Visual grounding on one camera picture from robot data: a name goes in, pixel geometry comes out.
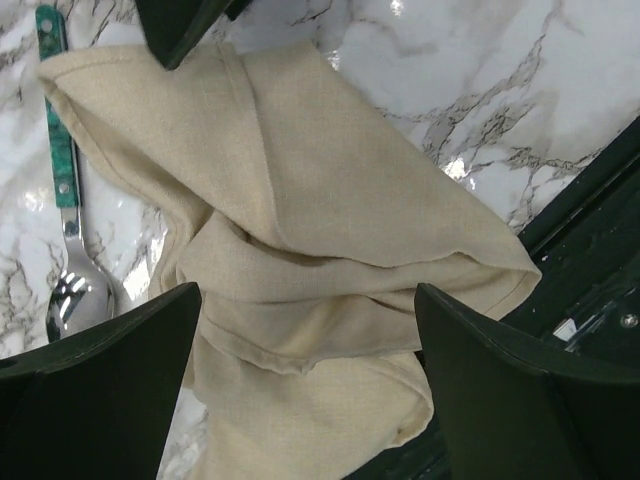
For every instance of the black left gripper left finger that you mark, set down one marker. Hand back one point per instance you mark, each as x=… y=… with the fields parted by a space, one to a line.
x=99 y=404

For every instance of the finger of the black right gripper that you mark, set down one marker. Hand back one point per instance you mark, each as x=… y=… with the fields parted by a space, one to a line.
x=172 y=28

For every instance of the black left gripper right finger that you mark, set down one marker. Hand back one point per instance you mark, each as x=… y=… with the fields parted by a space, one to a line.
x=512 y=407

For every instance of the green handled metal spoon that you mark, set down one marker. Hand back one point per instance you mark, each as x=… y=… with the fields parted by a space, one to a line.
x=83 y=296

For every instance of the beige cloth napkin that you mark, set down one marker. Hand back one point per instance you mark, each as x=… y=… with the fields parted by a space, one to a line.
x=307 y=221

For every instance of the black metal base rail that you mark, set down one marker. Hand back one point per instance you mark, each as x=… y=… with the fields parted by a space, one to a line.
x=586 y=244

